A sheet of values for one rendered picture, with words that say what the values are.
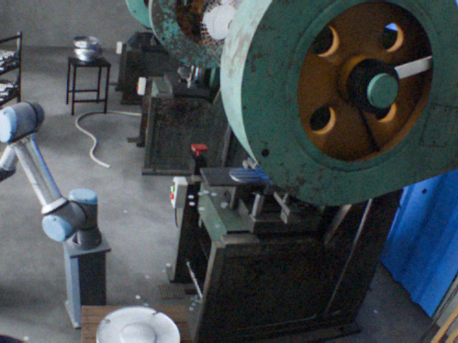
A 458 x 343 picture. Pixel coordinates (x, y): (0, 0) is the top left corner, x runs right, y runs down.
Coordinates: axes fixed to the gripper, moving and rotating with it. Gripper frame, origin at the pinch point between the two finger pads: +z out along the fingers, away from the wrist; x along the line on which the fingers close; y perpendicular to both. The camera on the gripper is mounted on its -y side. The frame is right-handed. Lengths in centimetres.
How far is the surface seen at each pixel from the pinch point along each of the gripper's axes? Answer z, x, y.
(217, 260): -22, -46, -102
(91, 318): -1, -5, -77
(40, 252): 34, -38, 5
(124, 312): -5, -14, -85
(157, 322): -5, -19, -97
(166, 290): 18, -55, -75
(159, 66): -12, -299, 147
